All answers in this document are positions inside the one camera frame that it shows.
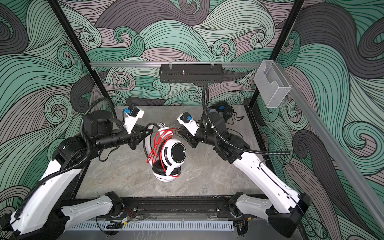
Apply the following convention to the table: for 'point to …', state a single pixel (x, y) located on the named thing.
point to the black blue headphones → (223, 106)
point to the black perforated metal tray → (191, 73)
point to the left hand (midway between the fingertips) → (152, 129)
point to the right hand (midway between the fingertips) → (182, 128)
